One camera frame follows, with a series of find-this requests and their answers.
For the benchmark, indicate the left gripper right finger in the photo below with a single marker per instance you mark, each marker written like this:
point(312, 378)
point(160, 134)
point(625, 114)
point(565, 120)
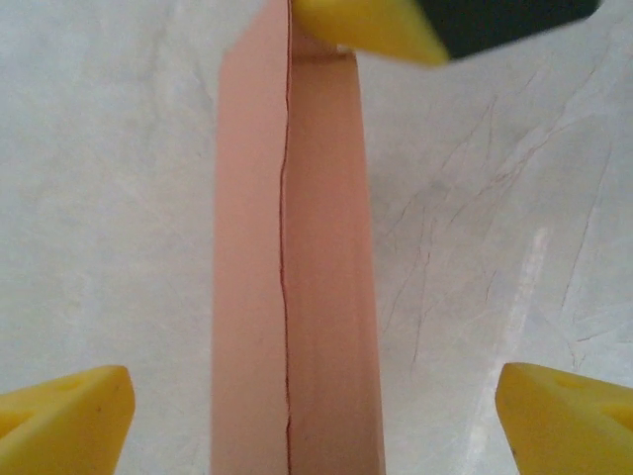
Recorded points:
point(569, 425)

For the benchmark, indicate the orange paper box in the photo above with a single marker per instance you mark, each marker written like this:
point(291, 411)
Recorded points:
point(321, 247)

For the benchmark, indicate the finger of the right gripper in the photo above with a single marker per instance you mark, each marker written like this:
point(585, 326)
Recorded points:
point(395, 25)

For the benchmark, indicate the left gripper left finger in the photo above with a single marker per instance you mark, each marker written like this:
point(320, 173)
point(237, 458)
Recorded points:
point(64, 425)

